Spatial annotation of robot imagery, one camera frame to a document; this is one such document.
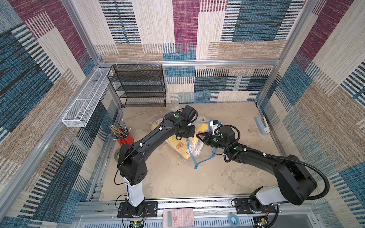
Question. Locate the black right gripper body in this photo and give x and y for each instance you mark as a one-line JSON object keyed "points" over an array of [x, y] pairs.
{"points": [[207, 137]]}

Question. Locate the clear plastic vacuum bag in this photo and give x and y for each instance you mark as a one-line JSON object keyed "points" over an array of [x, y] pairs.
{"points": [[196, 160]]}

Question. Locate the yellow cartoon blanket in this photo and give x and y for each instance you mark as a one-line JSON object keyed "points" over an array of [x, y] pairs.
{"points": [[191, 145]]}

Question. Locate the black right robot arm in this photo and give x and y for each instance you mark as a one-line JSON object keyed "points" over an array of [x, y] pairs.
{"points": [[295, 184]]}

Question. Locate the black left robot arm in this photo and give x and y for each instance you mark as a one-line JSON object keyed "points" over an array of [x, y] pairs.
{"points": [[132, 158]]}

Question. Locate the light blue stapler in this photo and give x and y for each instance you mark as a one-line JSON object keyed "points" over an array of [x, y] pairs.
{"points": [[262, 125]]}

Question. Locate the red pencil cup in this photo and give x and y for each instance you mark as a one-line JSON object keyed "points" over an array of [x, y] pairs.
{"points": [[126, 140]]}

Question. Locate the coloured pencils bundle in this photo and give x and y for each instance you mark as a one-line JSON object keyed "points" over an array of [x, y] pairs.
{"points": [[119, 132]]}

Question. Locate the pink calculator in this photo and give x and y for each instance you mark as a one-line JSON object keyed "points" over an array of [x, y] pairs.
{"points": [[178, 218]]}

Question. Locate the grey tape roll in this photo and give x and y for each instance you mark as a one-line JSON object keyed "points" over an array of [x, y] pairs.
{"points": [[116, 154]]}

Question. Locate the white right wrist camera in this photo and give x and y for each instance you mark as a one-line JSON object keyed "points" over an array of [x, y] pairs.
{"points": [[214, 124]]}

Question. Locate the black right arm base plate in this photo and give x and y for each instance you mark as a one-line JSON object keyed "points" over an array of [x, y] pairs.
{"points": [[242, 205]]}

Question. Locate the black wire mesh shelf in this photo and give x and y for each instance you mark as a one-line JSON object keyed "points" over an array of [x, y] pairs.
{"points": [[139, 85]]}

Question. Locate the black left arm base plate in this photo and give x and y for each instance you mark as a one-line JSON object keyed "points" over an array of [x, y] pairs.
{"points": [[146, 208]]}

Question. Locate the white wire mesh basket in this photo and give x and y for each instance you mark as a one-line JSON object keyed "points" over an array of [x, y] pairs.
{"points": [[85, 104]]}

